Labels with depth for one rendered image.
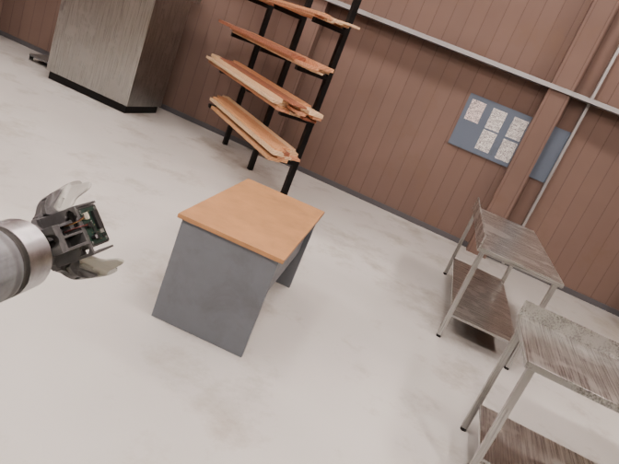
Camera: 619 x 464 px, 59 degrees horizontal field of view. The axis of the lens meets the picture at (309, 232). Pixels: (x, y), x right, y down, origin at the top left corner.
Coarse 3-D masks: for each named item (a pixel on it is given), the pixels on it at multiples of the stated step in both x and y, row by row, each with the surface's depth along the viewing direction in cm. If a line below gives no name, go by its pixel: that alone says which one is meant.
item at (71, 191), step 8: (72, 184) 84; (80, 184) 82; (88, 184) 81; (64, 192) 82; (72, 192) 81; (80, 192) 80; (64, 200) 80; (72, 200) 80; (56, 208) 79; (64, 208) 79
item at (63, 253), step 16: (80, 208) 74; (96, 208) 78; (32, 224) 69; (48, 224) 74; (64, 224) 72; (80, 224) 73; (96, 224) 76; (48, 240) 70; (64, 240) 69; (80, 240) 73; (96, 240) 75; (64, 256) 74; (80, 256) 74
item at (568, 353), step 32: (544, 320) 338; (544, 352) 297; (576, 352) 316; (608, 352) 331; (576, 384) 272; (608, 384) 289; (480, 416) 341; (480, 448) 297; (512, 448) 321; (544, 448) 335
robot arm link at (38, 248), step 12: (12, 228) 63; (24, 228) 65; (36, 228) 66; (24, 240) 63; (36, 240) 65; (36, 252) 64; (48, 252) 66; (36, 264) 64; (48, 264) 66; (36, 276) 65; (24, 288) 64
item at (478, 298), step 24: (480, 216) 539; (480, 240) 465; (504, 240) 520; (528, 240) 566; (456, 264) 636; (528, 264) 464; (552, 264) 501; (456, 288) 555; (480, 288) 585; (504, 288) 620; (552, 288) 453; (456, 312) 492; (480, 312) 516; (504, 312) 542; (504, 336) 482
